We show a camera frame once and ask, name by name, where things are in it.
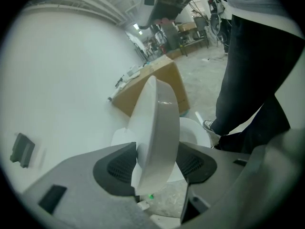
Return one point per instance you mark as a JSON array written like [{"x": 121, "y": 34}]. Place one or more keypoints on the white sealant tube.
[{"x": 115, "y": 93}]

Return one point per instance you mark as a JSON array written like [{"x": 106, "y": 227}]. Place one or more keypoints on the black wall shelf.
[{"x": 22, "y": 150}]

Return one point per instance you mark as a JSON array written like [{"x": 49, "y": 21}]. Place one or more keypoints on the person's right hand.
[{"x": 164, "y": 22}]

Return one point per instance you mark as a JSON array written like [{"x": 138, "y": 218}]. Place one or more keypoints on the person's right shoe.
[{"x": 209, "y": 126}]

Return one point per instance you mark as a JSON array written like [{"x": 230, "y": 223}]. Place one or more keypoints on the white tankless toilet bowl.
[{"x": 195, "y": 132}]

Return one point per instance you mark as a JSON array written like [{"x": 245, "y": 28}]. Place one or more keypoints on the large cardboard box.
[{"x": 177, "y": 77}]

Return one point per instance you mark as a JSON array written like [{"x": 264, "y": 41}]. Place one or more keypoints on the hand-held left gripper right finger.
[{"x": 221, "y": 173}]

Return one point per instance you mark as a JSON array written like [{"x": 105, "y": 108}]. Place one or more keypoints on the black office chair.
[{"x": 218, "y": 13}]

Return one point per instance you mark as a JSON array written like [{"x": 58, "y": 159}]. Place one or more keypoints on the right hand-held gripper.
[{"x": 171, "y": 3}]

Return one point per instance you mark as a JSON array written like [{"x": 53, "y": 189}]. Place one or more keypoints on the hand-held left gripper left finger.
[{"x": 83, "y": 182}]

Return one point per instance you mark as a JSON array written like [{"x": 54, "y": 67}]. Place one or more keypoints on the wooden workbench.
[{"x": 190, "y": 44}]

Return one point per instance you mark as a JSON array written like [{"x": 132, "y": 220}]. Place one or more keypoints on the red fire extinguisher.
[{"x": 163, "y": 49}]

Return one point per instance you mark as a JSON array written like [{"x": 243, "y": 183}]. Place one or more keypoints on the black caulking tool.
[{"x": 119, "y": 81}]

